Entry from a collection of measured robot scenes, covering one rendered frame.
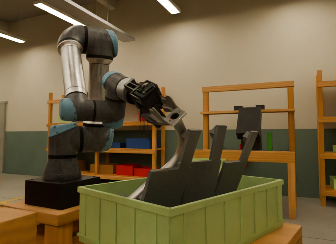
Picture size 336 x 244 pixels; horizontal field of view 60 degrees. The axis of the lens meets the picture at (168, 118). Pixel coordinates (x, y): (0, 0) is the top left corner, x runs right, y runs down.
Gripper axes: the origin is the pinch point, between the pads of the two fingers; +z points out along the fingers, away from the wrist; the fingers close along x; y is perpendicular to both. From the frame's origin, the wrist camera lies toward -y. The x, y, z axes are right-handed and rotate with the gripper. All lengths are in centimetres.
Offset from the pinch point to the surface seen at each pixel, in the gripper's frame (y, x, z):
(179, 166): -9.4, -7.4, 5.2
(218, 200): -16.6, -6.4, 16.8
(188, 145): -5.4, -2.3, 5.3
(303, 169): -440, 258, -124
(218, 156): -22.4, 7.4, 3.3
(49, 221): -24, -47, -29
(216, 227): -21.2, -11.4, 19.4
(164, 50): -273, 275, -469
